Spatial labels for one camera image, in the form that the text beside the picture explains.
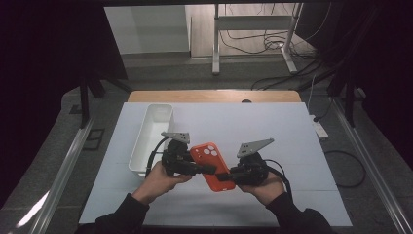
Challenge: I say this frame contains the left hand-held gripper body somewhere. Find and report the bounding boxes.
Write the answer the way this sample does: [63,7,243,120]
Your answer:
[161,131,200,178]

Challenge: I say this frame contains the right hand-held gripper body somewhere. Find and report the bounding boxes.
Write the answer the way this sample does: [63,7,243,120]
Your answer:
[227,137,276,187]

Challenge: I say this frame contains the orange phone case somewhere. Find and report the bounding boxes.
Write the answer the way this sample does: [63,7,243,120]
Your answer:
[189,141,238,193]

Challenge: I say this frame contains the white plastic storage bin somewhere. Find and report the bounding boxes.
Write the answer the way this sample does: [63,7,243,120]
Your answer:
[128,103,175,178]

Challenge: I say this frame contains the person's right hand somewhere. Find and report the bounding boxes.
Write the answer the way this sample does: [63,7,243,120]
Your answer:
[237,171,287,207]

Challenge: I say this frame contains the person's left hand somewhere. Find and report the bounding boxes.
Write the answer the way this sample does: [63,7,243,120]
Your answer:
[131,160,195,207]

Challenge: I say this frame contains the white table mat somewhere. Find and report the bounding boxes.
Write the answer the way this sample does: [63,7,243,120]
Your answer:
[78,101,354,228]

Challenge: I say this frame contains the white power strip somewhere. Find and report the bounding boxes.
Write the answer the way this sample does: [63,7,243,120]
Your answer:
[310,114,329,140]

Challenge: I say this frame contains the black metal stand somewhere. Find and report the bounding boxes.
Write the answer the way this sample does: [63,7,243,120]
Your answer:
[325,69,368,129]
[68,72,133,130]

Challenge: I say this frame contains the white cabinet panel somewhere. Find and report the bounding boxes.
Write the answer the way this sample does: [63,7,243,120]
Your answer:
[103,4,192,56]

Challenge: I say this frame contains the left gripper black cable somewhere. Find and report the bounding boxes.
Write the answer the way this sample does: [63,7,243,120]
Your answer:
[144,136,171,178]

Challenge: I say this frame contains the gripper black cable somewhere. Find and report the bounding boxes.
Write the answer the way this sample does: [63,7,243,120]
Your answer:
[263,158,294,203]
[144,136,171,178]

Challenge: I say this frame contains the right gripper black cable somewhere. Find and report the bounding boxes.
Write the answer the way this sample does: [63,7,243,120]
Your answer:
[263,158,294,203]

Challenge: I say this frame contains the black square floor frame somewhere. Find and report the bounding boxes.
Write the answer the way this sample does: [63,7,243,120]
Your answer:
[82,128,106,151]

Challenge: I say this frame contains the black looped floor cable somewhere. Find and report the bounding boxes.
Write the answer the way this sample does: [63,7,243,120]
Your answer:
[323,149,367,189]

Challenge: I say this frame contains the aluminium rail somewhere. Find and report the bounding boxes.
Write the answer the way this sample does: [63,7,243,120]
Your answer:
[28,117,95,234]
[330,97,413,234]

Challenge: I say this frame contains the tangled black floor cables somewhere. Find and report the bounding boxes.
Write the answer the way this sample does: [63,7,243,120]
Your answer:
[219,3,335,92]

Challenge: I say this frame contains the white metal desk frame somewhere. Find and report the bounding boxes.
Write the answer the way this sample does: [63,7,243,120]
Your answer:
[211,3,305,76]

